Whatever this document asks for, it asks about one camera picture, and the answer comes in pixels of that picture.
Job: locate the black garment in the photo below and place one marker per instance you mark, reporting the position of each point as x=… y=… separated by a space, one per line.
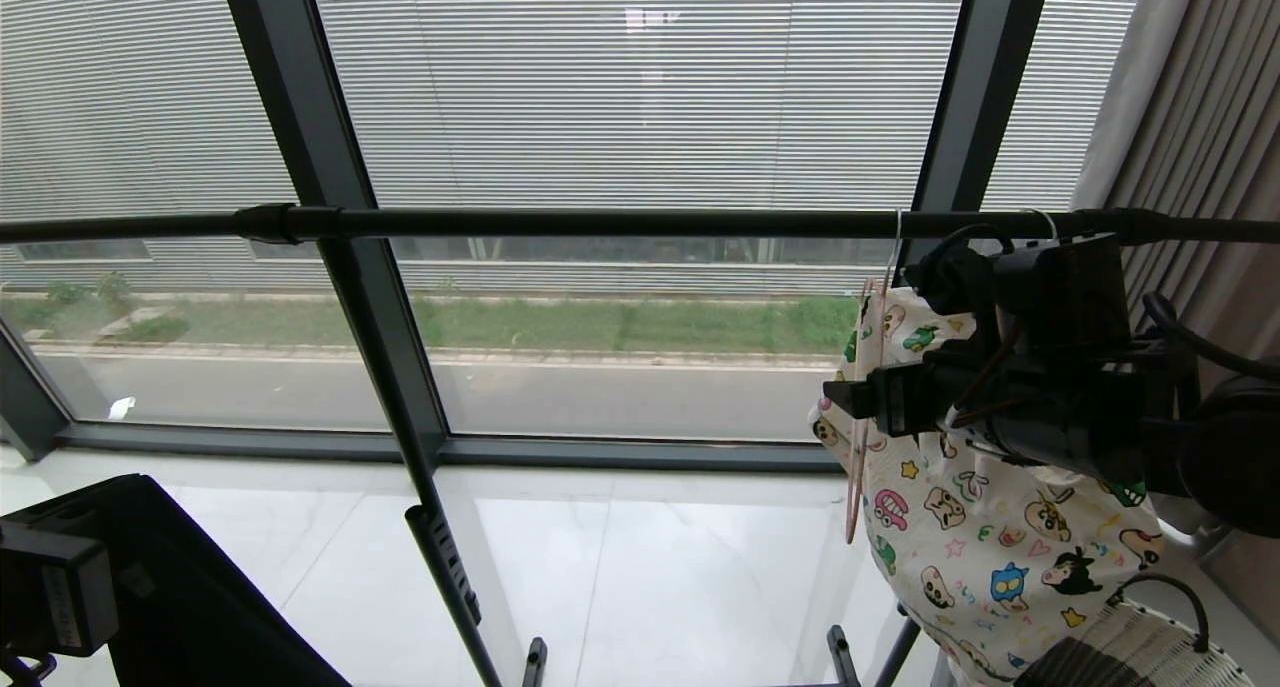
x=200 y=607

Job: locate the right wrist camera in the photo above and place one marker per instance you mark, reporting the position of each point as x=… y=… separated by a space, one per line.
x=1060 y=287

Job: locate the beige curtain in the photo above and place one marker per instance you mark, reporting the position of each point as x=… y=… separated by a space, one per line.
x=1200 y=87

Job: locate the black clothes rack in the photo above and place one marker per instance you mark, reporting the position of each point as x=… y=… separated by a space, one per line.
x=600 y=223

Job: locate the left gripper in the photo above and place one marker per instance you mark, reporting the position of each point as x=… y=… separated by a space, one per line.
x=50 y=587

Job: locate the cream printed garment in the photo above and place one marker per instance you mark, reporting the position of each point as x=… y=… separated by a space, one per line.
x=1000 y=557

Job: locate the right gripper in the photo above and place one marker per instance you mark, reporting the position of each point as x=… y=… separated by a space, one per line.
x=1040 y=417

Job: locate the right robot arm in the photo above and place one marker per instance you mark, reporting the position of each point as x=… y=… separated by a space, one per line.
x=1230 y=447

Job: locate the pink clothes hanger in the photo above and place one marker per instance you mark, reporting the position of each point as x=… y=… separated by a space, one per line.
x=1045 y=222
x=855 y=477

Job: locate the white laundry basket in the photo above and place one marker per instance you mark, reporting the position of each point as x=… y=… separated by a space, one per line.
x=1130 y=647

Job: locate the window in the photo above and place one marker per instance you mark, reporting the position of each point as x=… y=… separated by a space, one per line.
x=640 y=87

